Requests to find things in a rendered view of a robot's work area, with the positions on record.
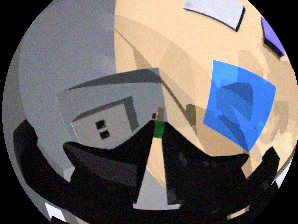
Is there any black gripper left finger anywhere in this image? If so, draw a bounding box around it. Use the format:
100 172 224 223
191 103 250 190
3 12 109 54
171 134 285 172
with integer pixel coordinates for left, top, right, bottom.
63 120 156 204

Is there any purple flat block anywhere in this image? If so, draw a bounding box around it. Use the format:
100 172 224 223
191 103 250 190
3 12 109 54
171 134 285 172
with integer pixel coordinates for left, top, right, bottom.
261 16 285 57

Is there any blue translucent square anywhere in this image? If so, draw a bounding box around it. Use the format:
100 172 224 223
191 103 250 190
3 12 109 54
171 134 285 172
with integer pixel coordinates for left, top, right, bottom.
204 60 277 152

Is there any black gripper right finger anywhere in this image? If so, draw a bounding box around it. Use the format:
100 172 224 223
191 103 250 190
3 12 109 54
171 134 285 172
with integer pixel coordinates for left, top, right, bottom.
161 121 250 205

